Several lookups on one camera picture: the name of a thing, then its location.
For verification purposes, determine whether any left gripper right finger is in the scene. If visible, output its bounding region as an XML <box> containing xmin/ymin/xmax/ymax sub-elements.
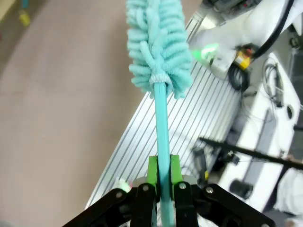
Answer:
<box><xmin>169</xmin><ymin>155</ymin><xmax>277</xmax><ymax>227</ymax></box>

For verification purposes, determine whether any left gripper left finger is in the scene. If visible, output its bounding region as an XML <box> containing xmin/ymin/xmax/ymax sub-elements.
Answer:
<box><xmin>62</xmin><ymin>156</ymin><xmax>159</xmax><ymax>227</ymax></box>

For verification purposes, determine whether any teal microfibre duster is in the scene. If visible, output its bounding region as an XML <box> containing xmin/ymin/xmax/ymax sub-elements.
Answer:
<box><xmin>125</xmin><ymin>0</ymin><xmax>194</xmax><ymax>227</ymax></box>

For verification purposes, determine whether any black cylindrical object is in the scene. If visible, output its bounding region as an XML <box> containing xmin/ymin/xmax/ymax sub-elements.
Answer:
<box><xmin>229</xmin><ymin>179</ymin><xmax>254</xmax><ymax>200</ymax></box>

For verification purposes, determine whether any black tripod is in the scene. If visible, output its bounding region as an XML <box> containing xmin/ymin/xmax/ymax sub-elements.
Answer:
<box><xmin>200</xmin><ymin>137</ymin><xmax>303</xmax><ymax>170</ymax></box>

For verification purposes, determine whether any white equipment desk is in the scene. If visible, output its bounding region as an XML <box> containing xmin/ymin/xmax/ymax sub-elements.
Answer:
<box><xmin>217</xmin><ymin>52</ymin><xmax>302</xmax><ymax>213</ymax></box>

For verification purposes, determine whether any yellow emergency stop box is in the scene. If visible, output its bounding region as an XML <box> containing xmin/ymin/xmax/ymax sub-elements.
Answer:
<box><xmin>233</xmin><ymin>44</ymin><xmax>260</xmax><ymax>70</ymax></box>

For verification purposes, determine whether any yellow paper scrap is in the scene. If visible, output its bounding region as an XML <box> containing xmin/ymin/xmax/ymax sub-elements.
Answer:
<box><xmin>18</xmin><ymin>9</ymin><xmax>31</xmax><ymax>26</ymax></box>

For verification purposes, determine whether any aluminium slotted base plate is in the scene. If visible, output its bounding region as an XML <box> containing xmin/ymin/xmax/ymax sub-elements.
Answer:
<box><xmin>85</xmin><ymin>13</ymin><xmax>242</xmax><ymax>209</ymax></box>

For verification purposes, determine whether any black coiled cable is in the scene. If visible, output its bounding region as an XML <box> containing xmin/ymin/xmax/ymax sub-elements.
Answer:
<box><xmin>228</xmin><ymin>63</ymin><xmax>250</xmax><ymax>92</ymax></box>

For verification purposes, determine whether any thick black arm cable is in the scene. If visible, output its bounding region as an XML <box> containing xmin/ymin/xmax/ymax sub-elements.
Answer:
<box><xmin>254</xmin><ymin>0</ymin><xmax>295</xmax><ymax>59</ymax></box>

